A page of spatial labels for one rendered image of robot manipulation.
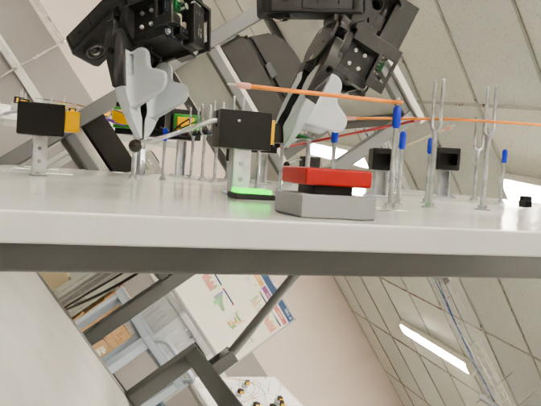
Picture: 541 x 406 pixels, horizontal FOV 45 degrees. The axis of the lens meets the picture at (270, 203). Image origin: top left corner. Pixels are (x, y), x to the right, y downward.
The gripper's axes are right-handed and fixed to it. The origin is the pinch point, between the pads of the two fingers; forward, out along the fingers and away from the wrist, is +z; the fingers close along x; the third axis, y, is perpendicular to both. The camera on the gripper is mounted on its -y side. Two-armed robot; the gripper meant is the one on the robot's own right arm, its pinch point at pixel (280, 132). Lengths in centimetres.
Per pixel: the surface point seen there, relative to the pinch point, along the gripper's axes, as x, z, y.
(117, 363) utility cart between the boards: 361, 124, 61
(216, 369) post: 70, 41, 28
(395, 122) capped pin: -12.5, -4.2, 6.5
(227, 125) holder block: -2.2, 2.5, -5.9
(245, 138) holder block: -2.2, 2.7, -3.6
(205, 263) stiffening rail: -17.6, 15.3, -4.7
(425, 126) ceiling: 371, -120, 184
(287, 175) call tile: -24.3, 6.5, -3.9
